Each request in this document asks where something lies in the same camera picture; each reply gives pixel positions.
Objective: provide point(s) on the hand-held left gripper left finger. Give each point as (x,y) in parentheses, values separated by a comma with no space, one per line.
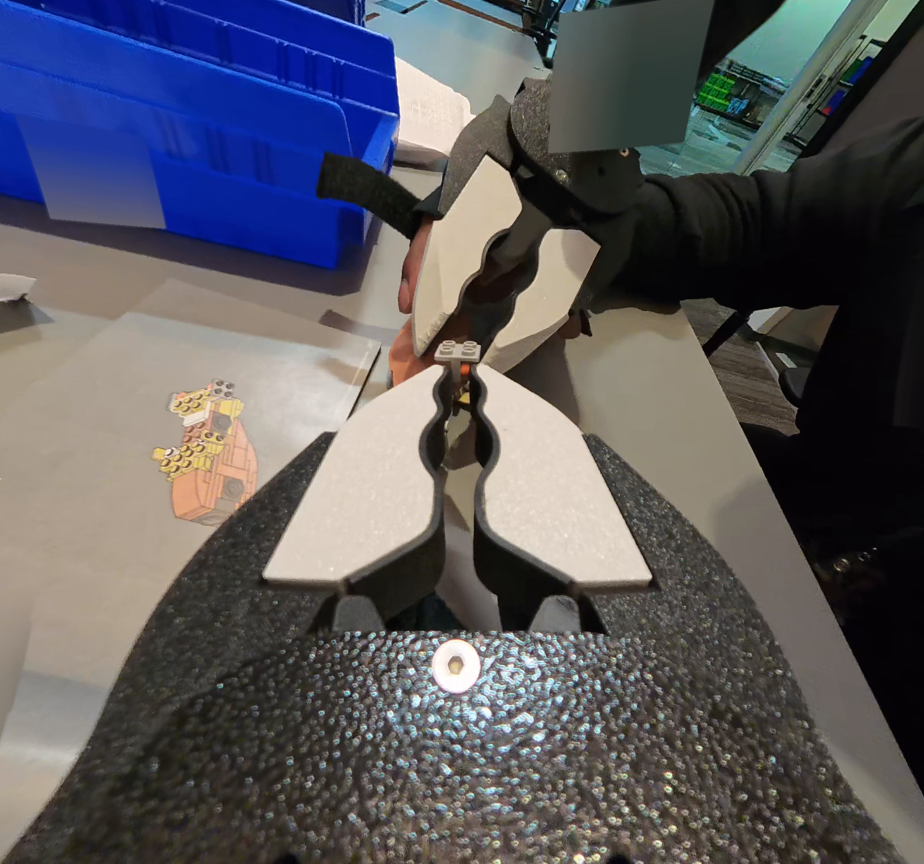
(361,496)

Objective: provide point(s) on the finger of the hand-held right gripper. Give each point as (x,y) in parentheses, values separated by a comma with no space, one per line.
(556,287)
(455,250)

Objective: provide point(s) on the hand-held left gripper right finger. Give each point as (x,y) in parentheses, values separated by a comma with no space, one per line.
(563,503)

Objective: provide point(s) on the small pale grey brick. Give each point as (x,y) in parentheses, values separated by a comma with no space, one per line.
(458,350)

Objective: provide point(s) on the orange tan brick model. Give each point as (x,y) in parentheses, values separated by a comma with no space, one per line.
(408,359)

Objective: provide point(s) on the person's right hand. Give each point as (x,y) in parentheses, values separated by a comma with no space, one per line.
(413,279)

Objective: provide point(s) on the grey instruction booklet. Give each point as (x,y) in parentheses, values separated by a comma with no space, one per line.
(108,554)

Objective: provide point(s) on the blue plastic bin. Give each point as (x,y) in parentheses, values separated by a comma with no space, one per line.
(216,121)

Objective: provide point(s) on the person's dark jacket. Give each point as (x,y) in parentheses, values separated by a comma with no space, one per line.
(866,445)

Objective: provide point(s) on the torn white paper bag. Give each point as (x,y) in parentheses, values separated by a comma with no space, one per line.
(14,288)

